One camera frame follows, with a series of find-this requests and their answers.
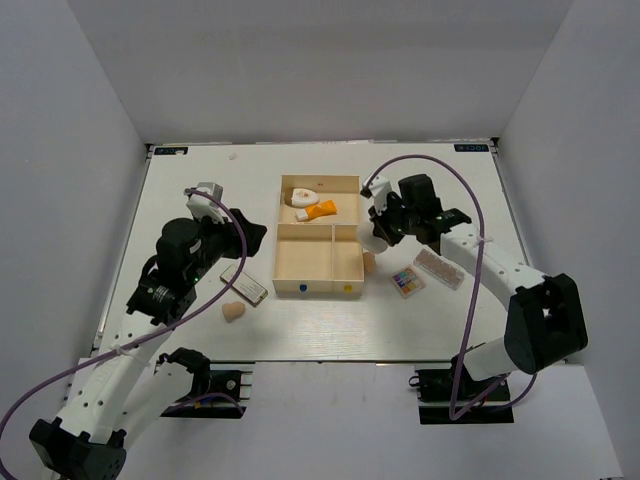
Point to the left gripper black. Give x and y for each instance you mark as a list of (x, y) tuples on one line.
[(254, 233)]

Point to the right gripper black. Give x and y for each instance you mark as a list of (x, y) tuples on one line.
[(380, 228)]

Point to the round white powder puff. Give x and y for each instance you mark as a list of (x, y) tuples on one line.
[(368, 240)]

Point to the beige makeup sponge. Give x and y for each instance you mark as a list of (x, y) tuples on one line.
[(369, 262), (233, 311)]

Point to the orange sunscreen tube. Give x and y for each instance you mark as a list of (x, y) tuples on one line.
[(321, 209)]

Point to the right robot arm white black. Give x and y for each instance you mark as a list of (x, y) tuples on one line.
[(545, 321)]

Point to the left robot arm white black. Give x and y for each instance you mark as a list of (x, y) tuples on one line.
[(90, 436)]

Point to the colourful eyeshadow palette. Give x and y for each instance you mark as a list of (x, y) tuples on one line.
[(407, 282)]

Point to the cream organizer tray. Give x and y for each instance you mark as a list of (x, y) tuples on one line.
[(320, 257)]

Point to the nude eyeshadow palette clear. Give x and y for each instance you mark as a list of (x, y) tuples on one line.
[(439, 268)]

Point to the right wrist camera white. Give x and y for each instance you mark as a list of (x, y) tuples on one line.
[(377, 188)]

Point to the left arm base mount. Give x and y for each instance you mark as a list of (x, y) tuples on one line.
[(218, 391)]

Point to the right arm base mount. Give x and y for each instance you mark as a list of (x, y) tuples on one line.
[(433, 387)]

